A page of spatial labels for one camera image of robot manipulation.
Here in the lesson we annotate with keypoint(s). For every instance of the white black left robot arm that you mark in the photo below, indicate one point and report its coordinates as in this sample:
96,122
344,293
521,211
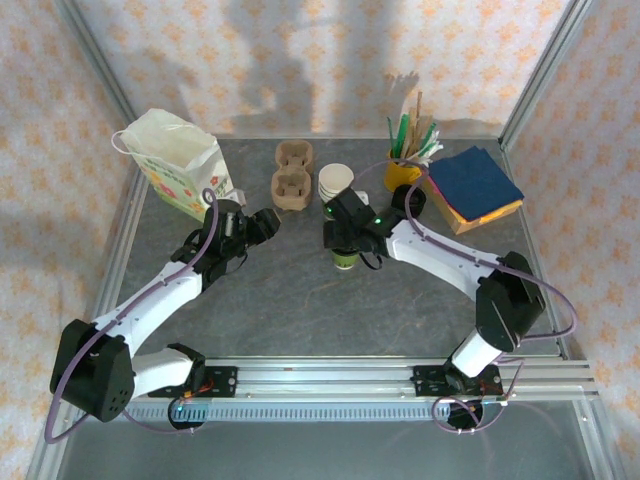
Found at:
150,305

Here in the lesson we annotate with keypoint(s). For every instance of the brown pulp cup carrier stack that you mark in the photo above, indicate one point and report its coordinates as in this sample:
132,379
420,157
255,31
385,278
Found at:
292,175

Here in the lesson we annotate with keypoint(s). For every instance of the yellow stirrer holder cup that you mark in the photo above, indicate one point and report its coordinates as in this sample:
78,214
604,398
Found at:
400,175

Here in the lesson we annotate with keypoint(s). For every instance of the white green wrapped straw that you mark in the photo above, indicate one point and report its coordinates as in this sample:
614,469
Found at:
430,140

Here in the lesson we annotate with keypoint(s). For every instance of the black round lid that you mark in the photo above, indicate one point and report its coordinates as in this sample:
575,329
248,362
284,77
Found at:
417,197

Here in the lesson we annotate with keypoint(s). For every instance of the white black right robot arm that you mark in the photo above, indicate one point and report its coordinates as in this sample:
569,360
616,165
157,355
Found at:
440,250

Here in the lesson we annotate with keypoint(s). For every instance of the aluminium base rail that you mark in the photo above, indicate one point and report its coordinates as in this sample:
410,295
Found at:
325,380

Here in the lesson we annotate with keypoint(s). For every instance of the aluminium table side rail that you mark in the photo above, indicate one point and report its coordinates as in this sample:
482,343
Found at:
525,220
127,210

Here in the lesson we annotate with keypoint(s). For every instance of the aluminium upright frame post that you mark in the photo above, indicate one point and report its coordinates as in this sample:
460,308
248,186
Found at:
100,65
540,75

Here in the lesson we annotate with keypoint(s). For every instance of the green white paper cup stack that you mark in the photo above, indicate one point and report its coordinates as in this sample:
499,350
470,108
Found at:
336,177

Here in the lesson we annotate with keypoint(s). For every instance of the colourful paper napkin stack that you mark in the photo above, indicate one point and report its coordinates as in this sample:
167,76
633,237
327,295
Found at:
475,185

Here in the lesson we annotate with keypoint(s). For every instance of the white paper bag flower print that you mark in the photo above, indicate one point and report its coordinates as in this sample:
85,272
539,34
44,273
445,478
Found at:
200,165

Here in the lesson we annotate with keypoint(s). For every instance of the tall wooden stirrer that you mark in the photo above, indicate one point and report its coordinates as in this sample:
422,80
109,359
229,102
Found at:
419,107

